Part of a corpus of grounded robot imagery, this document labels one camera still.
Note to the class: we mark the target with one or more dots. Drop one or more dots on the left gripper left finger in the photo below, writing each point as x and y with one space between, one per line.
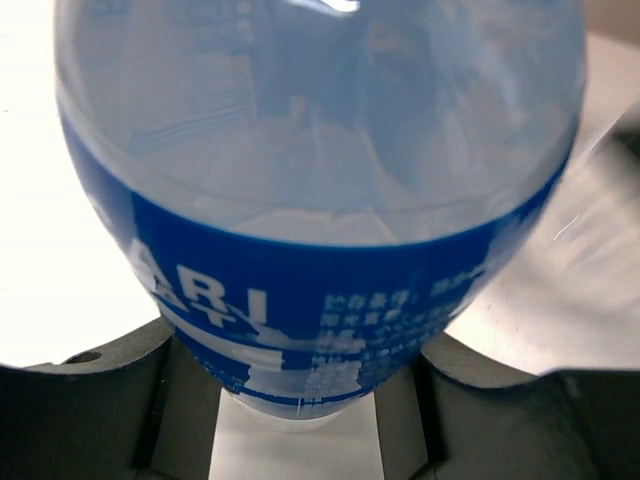
139 407

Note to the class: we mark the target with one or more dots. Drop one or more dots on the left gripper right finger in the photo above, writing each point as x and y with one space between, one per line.
453 413

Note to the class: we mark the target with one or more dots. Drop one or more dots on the water bottle blue label front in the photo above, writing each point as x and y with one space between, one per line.
312 190

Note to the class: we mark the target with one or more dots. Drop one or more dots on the water bottle blue label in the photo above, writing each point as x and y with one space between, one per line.
312 190
570 297

